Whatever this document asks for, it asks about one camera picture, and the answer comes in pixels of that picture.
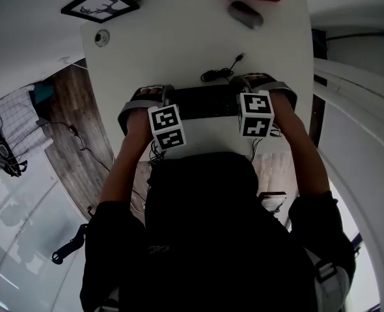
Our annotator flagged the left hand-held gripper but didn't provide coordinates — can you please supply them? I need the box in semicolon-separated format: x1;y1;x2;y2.
117;84;187;151

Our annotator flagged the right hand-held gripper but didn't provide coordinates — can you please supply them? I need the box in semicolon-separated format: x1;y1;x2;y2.
230;74;299;138

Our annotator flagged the black keyboard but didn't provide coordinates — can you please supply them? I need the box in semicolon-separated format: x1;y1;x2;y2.
165;84;245;120

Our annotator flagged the person's left forearm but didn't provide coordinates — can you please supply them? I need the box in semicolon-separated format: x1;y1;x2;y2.
99;112;156;204

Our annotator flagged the person's right forearm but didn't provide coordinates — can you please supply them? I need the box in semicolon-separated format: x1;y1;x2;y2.
269;91;331;201

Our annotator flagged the person's right hand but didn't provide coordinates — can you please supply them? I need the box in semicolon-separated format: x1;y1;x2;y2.
242;73;271;85

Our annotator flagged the person's left hand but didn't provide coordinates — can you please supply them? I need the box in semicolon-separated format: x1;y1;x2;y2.
136;86;163;101

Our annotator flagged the grey computer mouse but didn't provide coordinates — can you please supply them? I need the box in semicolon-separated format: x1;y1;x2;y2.
228;0;264;31

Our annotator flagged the round grey desk grommet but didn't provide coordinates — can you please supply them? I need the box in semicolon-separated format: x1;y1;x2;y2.
94;29;111;47

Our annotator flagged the black framed deer picture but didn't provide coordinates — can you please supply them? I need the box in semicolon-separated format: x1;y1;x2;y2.
61;0;141;25

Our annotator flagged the teal bin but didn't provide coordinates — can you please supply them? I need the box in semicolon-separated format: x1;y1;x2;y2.
32;82;55;105

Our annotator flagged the person's black shirt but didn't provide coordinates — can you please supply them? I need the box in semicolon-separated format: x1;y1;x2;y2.
79;151;357;312

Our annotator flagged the black bag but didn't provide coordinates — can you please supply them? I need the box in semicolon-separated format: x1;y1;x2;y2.
0;109;29;178

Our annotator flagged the black office chair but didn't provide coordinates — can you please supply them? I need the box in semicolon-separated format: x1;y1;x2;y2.
51;206;92;265

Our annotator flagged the black usb cable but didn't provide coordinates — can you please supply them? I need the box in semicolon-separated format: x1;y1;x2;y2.
200;53;245;83

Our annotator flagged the left hand-held gripper cable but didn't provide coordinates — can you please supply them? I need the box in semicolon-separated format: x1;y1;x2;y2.
148;138;169;166

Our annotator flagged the hand-held gripper cable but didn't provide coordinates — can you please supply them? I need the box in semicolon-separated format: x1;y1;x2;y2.
148;138;169;166
250;123;282;162

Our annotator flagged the right hand-held gripper cable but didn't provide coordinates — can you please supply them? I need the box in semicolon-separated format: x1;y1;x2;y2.
250;123;282;162

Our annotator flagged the black floor cable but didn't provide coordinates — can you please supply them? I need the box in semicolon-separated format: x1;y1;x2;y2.
37;120;111;174

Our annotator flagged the white door frame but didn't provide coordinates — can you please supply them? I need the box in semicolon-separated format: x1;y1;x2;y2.
312;58;384;116

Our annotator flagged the grey backpack shoulder strap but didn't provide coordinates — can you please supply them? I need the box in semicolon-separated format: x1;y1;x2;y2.
94;286;120;312
304;248;351;312

